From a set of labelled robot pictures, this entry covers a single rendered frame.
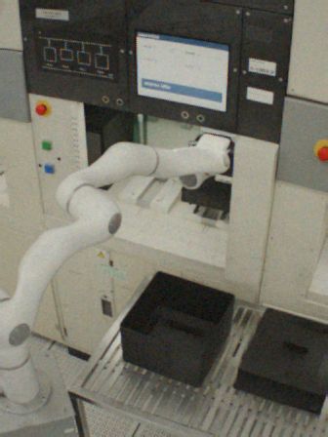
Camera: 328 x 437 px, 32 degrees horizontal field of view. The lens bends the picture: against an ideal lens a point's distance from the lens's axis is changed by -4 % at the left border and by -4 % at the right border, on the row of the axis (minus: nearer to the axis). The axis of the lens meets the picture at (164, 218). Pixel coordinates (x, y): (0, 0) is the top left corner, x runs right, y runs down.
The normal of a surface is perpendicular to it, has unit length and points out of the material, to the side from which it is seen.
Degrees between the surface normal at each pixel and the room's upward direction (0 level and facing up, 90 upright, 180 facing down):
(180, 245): 0
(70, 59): 90
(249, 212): 90
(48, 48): 90
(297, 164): 90
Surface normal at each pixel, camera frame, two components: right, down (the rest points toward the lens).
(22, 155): -0.40, 0.57
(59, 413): 0.00, -0.79
